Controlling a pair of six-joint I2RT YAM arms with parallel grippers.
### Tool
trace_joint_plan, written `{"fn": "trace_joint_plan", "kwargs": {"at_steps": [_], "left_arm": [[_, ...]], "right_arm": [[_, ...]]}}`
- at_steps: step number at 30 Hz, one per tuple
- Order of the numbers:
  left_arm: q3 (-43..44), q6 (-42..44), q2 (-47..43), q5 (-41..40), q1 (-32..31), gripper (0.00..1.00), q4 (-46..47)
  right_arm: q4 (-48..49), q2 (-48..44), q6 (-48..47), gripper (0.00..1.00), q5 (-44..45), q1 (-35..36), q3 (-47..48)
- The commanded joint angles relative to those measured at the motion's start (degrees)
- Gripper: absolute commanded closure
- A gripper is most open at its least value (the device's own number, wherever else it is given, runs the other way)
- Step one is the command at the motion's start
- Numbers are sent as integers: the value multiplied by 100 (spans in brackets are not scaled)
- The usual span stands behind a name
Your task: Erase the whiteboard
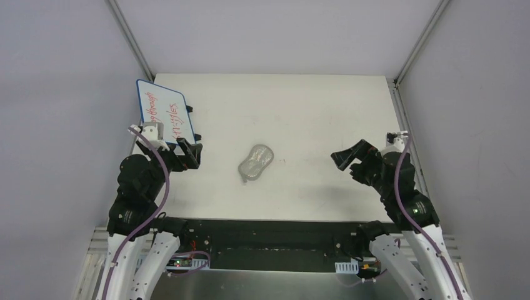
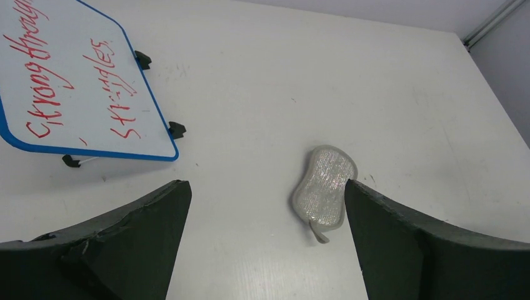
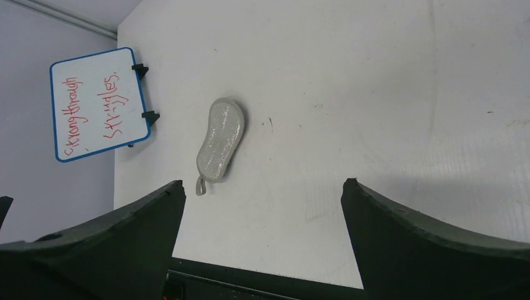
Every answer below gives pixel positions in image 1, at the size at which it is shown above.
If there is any blue-framed small whiteboard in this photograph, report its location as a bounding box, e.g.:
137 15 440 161
136 79 197 144

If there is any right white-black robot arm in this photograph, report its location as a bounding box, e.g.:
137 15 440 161
331 131 471 299

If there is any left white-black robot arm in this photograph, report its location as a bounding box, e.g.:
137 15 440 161
96 138 203 299

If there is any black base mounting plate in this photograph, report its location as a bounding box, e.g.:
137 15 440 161
151 218 439 274

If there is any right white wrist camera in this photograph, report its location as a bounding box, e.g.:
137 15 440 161
386 131 409 153

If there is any right side aluminium rail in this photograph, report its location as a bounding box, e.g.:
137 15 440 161
386 78 430 197

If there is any right white cable duct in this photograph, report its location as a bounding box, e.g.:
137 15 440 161
334 260 359 274

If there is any white cable duct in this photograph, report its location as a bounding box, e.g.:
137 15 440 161
166 258 210 271
334 260 359 274

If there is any left white cable duct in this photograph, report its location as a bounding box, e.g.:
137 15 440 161
166 258 210 271

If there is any front aluminium frame rail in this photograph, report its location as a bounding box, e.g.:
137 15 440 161
88 227 462 263

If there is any left aluminium frame post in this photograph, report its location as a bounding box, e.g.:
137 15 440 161
105 0 155 83

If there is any aluminium frame post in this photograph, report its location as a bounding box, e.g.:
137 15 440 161
394 0 452 88
105 0 155 83

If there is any right aluminium frame post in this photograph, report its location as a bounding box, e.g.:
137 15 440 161
394 0 452 88

